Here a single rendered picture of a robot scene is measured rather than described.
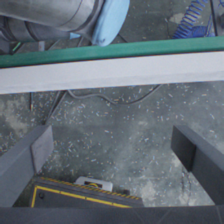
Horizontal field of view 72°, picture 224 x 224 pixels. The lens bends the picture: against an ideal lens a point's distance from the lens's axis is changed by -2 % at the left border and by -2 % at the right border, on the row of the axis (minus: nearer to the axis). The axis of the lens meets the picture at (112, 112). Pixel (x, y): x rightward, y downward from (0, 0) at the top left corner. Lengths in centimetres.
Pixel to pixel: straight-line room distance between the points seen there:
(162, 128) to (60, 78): 103
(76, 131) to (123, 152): 43
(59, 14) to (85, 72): 20
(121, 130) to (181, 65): 96
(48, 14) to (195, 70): 30
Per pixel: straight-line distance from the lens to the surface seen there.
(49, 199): 114
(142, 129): 127
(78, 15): 21
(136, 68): 36
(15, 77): 45
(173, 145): 17
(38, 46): 59
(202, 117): 140
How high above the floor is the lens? 127
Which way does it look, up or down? 81 degrees down
